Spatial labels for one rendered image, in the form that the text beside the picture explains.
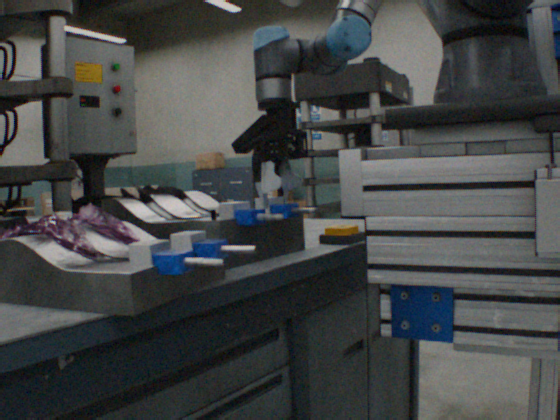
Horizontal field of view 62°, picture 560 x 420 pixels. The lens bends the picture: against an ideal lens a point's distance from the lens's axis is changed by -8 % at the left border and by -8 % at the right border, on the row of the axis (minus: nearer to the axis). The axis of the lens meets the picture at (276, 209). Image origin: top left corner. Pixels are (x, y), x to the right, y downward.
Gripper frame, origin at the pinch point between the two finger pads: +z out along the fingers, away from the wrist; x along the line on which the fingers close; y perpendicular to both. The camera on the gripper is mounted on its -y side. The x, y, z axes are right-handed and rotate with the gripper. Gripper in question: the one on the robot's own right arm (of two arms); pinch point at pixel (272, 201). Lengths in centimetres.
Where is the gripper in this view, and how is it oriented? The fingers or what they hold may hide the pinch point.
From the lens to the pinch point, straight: 104.6
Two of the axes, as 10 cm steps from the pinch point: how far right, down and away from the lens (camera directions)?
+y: 7.9, 0.0, -6.1
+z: 0.6, 10.0, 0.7
